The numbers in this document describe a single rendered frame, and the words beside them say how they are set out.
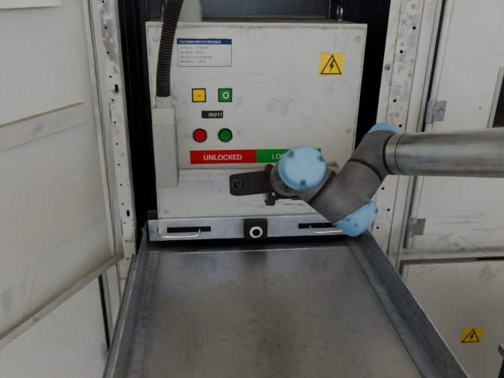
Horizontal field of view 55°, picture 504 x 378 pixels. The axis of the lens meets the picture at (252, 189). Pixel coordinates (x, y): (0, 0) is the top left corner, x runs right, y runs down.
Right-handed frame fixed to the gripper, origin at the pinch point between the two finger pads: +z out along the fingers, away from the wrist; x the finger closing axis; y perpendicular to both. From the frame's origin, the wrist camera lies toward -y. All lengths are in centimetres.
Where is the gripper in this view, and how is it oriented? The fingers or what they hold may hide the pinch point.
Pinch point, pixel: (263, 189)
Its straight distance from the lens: 116.4
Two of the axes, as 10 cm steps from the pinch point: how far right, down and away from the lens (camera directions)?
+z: -1.2, 1.2, 9.9
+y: 9.9, -0.2, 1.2
